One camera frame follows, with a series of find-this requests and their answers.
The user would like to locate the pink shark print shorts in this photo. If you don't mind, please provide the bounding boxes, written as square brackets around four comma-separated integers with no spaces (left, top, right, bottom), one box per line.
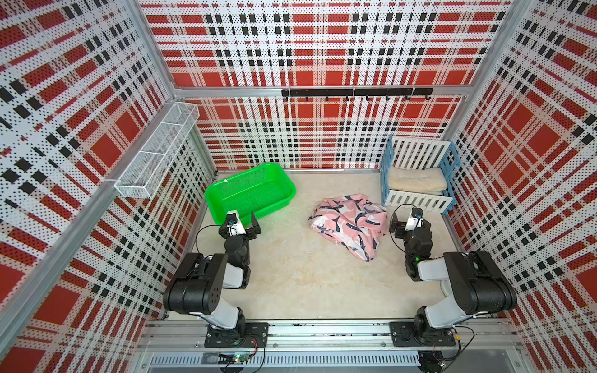
[309,194,387,262]

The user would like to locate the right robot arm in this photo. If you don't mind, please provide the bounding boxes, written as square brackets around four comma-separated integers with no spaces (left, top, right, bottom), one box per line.
[389,208,517,340]

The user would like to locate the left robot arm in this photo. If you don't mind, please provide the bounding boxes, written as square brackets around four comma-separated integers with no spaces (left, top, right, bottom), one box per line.
[163,211,261,339]

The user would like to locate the green plastic basket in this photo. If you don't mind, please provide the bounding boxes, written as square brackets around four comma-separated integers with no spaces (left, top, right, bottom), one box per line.
[205,163,296,225]

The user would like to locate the beige folded towel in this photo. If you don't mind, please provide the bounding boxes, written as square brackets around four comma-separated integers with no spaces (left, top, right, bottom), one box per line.
[388,167,448,194]

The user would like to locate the blue white slatted crate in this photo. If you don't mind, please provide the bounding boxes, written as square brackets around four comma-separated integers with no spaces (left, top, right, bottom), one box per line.
[379,136,461,215]

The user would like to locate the green circuit board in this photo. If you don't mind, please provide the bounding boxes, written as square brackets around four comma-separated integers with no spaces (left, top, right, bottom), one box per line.
[218,354,252,365]

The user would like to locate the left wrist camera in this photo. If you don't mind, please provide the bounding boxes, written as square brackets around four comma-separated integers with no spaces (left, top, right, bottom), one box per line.
[225,210,246,236]

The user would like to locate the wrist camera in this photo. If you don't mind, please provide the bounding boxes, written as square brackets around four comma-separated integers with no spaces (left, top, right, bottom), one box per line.
[225,210,246,236]
[405,208,424,232]

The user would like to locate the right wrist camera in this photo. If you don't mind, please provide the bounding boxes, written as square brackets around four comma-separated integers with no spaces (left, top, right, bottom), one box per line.
[405,208,424,232]

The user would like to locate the white wire mesh shelf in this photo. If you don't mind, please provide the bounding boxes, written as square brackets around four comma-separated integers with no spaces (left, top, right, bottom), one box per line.
[115,102,199,199]

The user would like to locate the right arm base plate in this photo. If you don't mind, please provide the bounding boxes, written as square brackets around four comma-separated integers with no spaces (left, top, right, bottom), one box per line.
[389,321,457,348]

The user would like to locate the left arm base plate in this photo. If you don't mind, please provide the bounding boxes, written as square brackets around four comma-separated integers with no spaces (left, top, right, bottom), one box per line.
[204,322,270,348]

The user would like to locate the aluminium front rail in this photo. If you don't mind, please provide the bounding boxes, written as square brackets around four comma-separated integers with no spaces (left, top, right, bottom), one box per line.
[138,319,522,352]

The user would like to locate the black wall hook rail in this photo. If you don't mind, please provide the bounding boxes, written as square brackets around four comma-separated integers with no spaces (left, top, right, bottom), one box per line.
[281,87,434,99]

